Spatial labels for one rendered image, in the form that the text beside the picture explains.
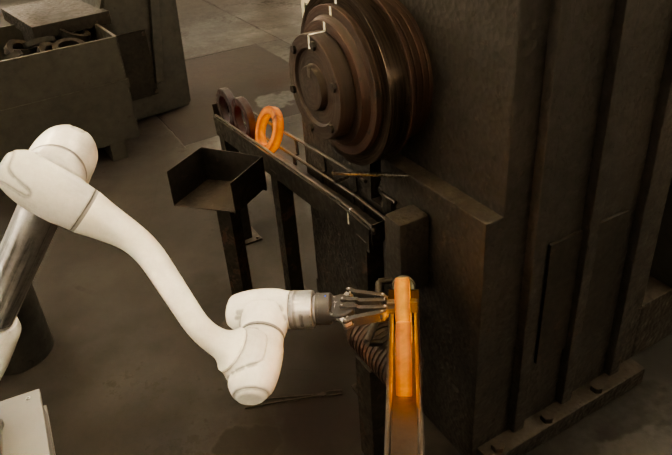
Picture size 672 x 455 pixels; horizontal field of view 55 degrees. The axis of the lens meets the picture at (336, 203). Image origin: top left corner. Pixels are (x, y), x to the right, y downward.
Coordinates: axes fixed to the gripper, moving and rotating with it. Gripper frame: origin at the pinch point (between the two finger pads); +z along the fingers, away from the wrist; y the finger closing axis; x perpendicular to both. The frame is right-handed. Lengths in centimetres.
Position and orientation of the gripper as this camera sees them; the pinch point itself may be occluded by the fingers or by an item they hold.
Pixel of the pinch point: (402, 305)
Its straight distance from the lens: 151.3
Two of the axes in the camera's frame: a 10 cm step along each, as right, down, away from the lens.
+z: 9.9, -0.6, -1.3
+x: -1.2, -8.6, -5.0
